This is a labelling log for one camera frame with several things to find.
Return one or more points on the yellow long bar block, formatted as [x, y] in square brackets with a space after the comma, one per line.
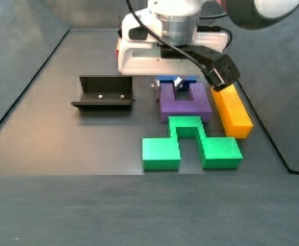
[232, 113]

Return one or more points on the green zigzag block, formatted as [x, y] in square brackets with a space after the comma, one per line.
[219, 152]

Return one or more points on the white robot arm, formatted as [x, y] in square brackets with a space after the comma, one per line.
[163, 43]

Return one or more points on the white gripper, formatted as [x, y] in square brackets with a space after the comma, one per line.
[139, 50]

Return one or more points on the purple U-shaped block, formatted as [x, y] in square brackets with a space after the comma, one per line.
[195, 106]

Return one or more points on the black angle bracket fixture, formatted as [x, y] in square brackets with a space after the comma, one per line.
[105, 92]

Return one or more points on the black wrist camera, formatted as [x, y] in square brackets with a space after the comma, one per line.
[216, 66]

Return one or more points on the blue U-shaped block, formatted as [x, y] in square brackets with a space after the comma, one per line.
[166, 78]

